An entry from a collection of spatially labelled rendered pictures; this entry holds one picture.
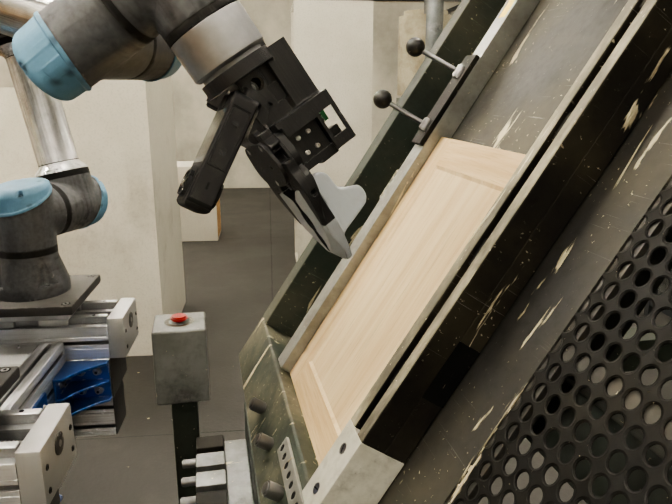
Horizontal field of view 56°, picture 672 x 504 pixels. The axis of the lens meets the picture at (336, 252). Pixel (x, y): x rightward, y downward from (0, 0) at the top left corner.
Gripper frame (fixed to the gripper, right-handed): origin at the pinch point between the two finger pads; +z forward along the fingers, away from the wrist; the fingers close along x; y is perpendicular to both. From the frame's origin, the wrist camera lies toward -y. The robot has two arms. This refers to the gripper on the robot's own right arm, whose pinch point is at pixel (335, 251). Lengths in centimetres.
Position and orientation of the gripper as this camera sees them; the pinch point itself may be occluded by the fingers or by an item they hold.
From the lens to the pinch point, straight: 62.9
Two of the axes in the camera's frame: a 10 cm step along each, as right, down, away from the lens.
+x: -3.8, -0.6, 9.2
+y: 7.4, -6.1, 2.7
